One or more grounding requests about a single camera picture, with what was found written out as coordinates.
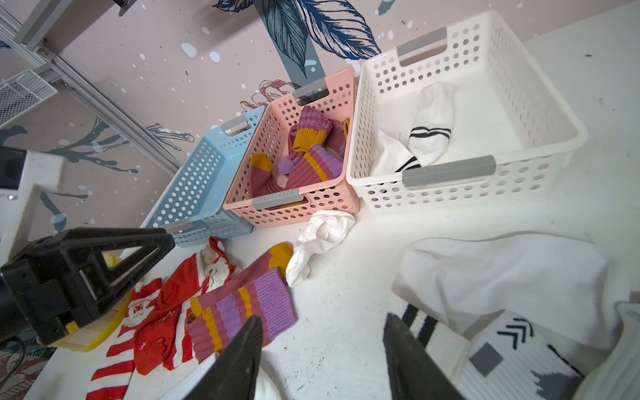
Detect purple yellow striped sock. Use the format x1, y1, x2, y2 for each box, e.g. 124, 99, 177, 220
248, 145, 343, 198

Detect red santa sock upper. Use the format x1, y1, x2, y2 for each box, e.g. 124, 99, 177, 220
134, 237, 236, 376

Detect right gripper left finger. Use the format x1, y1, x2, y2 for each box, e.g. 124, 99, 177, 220
185, 316, 263, 400

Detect pink plastic basket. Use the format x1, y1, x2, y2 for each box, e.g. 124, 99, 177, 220
223, 68, 359, 228

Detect blue plastic basket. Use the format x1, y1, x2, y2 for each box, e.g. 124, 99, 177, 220
145, 106, 266, 248

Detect red white striped sock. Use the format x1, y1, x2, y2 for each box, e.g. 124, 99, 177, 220
86, 278, 163, 399

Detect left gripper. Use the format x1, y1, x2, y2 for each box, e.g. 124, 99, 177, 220
1, 228, 175, 346

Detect white wire wall shelf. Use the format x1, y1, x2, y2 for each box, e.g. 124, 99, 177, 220
1, 69, 58, 128

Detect white grey sport sock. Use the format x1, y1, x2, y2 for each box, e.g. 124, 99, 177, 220
456, 311, 584, 399

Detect white sock two black stripes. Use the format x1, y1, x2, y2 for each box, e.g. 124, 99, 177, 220
408, 83, 457, 167

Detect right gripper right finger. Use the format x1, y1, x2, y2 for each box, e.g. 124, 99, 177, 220
383, 313, 463, 400

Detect white plastic basket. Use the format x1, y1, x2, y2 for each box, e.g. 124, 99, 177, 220
346, 11, 588, 214

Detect plain white sock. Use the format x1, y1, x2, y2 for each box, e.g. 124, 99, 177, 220
392, 233, 631, 350

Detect crumpled white sock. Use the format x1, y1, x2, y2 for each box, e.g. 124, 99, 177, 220
285, 211, 356, 287

